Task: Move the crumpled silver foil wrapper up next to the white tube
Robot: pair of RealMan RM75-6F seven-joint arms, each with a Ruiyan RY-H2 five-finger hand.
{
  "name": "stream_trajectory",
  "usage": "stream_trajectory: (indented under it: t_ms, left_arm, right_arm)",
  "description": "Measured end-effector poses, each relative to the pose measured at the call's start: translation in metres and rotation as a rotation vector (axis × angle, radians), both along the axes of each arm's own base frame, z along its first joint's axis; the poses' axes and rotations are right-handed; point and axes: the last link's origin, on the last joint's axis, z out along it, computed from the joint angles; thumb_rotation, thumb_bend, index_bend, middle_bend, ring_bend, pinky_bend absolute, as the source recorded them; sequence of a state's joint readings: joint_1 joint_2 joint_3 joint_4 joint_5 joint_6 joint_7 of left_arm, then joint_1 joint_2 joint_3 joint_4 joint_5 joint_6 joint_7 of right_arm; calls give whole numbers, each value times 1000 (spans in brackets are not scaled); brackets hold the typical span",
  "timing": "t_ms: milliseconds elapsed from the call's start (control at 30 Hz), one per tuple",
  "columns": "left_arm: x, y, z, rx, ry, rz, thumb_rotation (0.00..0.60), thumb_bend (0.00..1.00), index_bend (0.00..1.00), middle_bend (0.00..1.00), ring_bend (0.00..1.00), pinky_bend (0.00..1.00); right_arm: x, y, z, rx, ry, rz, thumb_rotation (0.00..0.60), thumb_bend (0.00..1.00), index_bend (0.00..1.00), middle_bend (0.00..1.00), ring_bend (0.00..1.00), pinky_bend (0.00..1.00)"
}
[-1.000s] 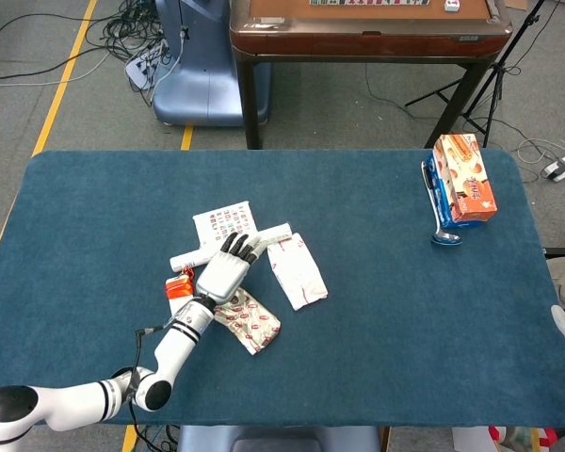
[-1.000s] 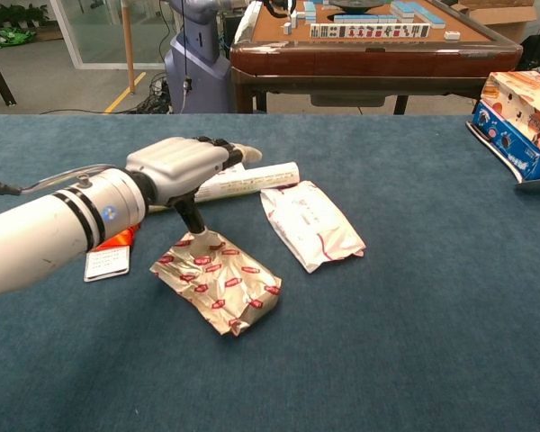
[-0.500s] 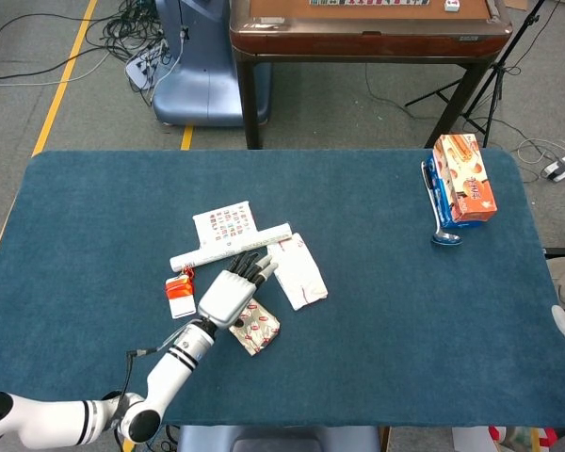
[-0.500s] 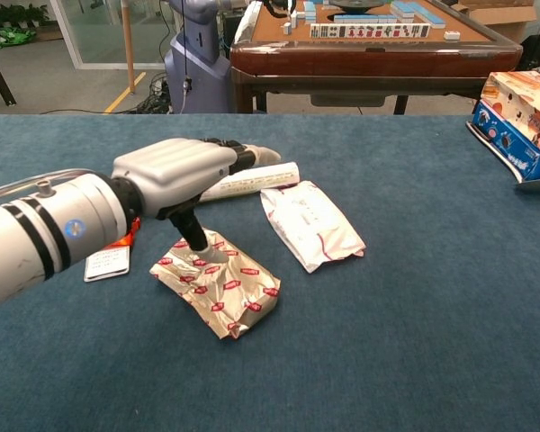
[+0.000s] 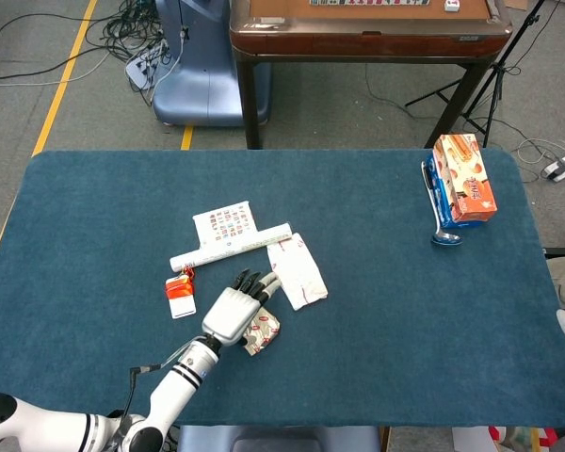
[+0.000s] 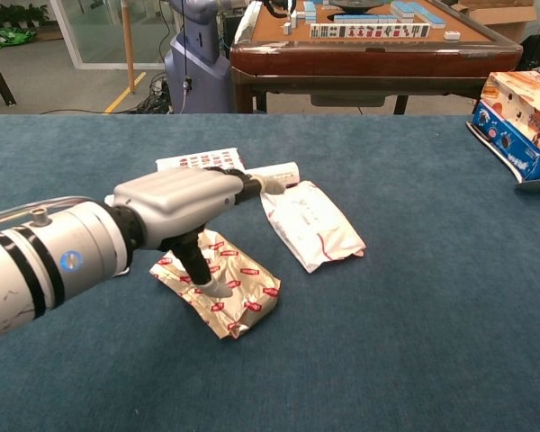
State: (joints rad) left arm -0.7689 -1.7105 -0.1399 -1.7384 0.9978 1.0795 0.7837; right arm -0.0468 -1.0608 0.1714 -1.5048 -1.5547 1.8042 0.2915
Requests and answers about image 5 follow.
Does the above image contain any long white rolled tube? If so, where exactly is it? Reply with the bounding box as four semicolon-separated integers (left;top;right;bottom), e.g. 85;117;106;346
169;222;293;273

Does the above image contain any silver foil snack packet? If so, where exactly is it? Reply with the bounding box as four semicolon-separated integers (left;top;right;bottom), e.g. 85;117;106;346
241;308;282;358

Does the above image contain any blue felt table cover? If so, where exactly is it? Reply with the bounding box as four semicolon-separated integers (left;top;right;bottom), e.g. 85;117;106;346
0;149;565;428

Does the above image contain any black floor cable bundle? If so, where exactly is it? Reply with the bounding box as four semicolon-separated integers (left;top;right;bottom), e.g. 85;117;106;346
0;0;170;95

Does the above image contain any brown mahjong table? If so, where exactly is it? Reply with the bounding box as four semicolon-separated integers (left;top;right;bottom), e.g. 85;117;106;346
229;0;515;151

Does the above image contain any red and white clutter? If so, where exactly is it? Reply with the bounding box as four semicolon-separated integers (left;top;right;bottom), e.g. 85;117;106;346
451;426;562;452

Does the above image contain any white sheet with printed squares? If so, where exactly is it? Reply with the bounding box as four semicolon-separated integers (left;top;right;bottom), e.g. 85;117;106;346
192;201;260;250

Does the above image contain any white paper packet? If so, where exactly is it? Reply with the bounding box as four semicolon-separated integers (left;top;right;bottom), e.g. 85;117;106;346
266;232;330;312

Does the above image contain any orange biscuit box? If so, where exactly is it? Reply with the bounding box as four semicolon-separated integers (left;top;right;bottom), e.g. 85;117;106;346
431;134;499;223

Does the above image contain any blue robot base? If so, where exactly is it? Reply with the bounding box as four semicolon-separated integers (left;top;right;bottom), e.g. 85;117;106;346
152;0;272;127

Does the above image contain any thin black floor cable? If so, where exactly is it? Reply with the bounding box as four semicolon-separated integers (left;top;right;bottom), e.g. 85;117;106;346
363;63;454;124

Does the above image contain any grey power strip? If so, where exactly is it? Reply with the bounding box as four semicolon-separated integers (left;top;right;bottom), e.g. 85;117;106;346
124;44;171;90

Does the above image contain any black tripod stand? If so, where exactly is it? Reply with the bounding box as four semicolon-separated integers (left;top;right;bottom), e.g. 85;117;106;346
404;0;547;150

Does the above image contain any white floor cable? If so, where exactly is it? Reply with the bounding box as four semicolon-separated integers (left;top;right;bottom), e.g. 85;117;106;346
510;137;565;166

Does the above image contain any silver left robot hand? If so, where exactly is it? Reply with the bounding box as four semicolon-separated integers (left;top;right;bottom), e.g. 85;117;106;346
201;268;283;348

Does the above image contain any blue grey robot chassis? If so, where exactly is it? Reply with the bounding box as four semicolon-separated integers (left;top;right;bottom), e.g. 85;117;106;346
176;426;381;452

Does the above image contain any white power strip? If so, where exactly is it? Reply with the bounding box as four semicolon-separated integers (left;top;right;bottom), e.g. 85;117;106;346
541;150;565;183

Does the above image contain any row of mahjong tiles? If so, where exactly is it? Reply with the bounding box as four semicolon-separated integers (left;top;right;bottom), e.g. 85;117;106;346
309;0;430;8

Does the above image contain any white card with orange wrap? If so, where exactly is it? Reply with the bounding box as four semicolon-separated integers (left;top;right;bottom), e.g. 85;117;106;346
165;275;198;320

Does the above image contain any blue snack box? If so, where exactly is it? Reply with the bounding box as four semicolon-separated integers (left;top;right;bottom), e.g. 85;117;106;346
426;154;484;231

